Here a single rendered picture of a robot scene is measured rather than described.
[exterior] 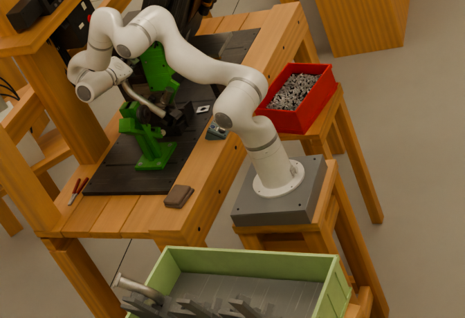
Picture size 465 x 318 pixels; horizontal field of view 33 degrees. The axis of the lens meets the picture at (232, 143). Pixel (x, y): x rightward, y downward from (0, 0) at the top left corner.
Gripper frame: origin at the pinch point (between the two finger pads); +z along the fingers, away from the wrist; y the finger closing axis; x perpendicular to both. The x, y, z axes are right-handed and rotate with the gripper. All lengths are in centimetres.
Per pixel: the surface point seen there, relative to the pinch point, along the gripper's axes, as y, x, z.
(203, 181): -54, 4, -25
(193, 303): -78, -26, -101
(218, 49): -23.9, -17.7, 20.8
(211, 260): -74, -5, -62
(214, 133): -44.7, -1.0, -2.6
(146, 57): -3.5, -3.2, 6.0
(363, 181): -106, 11, 54
